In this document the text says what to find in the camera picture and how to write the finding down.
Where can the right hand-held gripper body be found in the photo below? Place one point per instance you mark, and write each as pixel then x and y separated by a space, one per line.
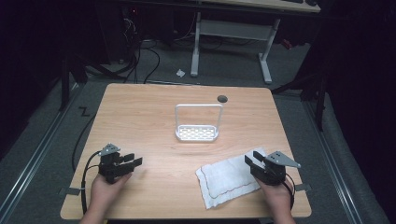
pixel 274 172

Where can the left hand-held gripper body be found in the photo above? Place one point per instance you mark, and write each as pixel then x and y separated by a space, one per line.
pixel 109 165

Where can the white cloth with red trim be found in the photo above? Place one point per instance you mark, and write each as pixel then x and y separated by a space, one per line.
pixel 227 180

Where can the person's right hand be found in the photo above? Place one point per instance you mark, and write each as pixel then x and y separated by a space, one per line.
pixel 280 197

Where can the person's left hand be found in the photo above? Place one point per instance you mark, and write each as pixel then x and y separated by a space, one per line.
pixel 102 194

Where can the grey tape strip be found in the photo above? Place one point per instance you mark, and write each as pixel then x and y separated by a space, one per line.
pixel 303 187
pixel 72 191

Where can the black round table grommet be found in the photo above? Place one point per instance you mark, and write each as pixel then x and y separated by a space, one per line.
pixel 222 99

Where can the black metal stand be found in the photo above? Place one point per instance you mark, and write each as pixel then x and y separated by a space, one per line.
pixel 64 84
pixel 320 102

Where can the crumpled white paper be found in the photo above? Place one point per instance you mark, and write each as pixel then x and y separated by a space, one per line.
pixel 180 73

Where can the small red object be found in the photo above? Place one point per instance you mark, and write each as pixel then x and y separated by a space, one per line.
pixel 287 44

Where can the dark computer tower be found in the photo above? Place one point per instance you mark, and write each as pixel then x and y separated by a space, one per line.
pixel 116 34

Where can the desk with white legs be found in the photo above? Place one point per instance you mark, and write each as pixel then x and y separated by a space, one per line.
pixel 233 29

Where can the metal floor rail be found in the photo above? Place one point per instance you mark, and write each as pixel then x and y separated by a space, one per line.
pixel 334 168
pixel 34 158

